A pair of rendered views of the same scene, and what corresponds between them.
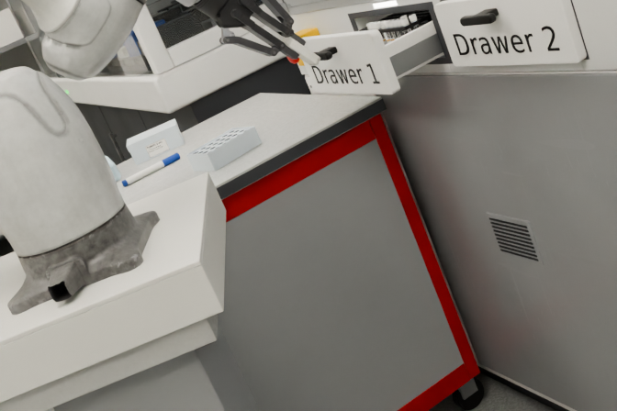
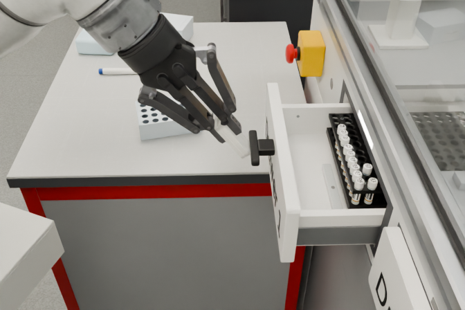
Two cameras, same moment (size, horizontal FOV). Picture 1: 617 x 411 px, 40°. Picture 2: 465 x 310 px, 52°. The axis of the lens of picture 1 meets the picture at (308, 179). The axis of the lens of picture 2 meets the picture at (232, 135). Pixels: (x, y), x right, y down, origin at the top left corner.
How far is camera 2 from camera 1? 1.02 m
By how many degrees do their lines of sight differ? 28
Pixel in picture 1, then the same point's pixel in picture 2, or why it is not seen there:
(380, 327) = (224, 300)
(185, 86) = not seen: outside the picture
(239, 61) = not seen: outside the picture
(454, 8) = (396, 270)
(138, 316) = not seen: outside the picture
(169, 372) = not seen: outside the picture
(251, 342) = (108, 272)
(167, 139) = not seen: hidden behind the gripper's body
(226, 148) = (161, 126)
